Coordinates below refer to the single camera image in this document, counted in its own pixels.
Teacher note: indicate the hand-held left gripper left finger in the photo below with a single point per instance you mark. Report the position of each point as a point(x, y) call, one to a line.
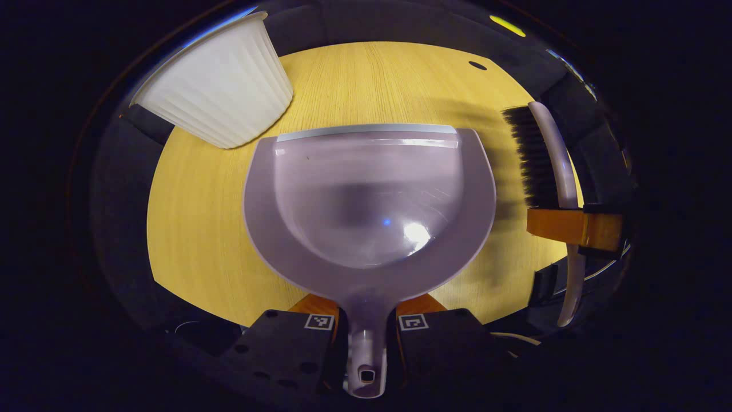
point(280, 349)

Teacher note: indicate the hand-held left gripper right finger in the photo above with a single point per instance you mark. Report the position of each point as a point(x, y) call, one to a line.
point(440, 349)

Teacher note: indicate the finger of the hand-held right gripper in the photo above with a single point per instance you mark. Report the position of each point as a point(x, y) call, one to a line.
point(549, 224)
point(543, 286)

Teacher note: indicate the small lilac broom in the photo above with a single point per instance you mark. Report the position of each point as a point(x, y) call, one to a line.
point(563, 160)

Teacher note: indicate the small lilac dustpan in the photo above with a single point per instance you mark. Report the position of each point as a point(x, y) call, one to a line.
point(366, 200)

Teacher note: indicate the white ribbed garbage bin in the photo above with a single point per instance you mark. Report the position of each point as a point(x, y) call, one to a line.
point(223, 86)

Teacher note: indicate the wooden desktop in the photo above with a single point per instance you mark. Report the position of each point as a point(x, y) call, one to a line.
point(194, 217)

